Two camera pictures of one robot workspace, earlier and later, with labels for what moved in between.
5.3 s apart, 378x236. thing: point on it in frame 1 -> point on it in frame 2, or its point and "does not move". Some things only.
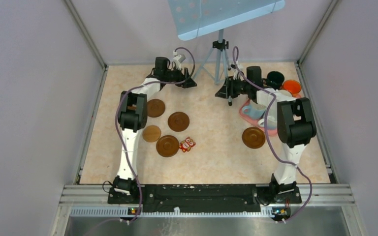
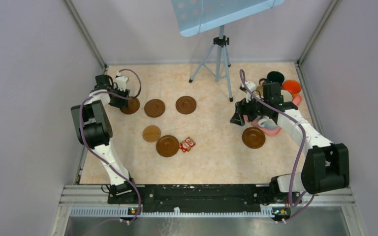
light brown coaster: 151,133 does not move
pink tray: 254,122 does not move
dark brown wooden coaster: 178,121 -> 186,104
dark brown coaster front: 167,146 does not move
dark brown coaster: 253,137 does not move
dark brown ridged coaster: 155,107 does not move
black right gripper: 228,89 -> 242,108
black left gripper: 180,76 -> 122,103
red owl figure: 186,145 does not move
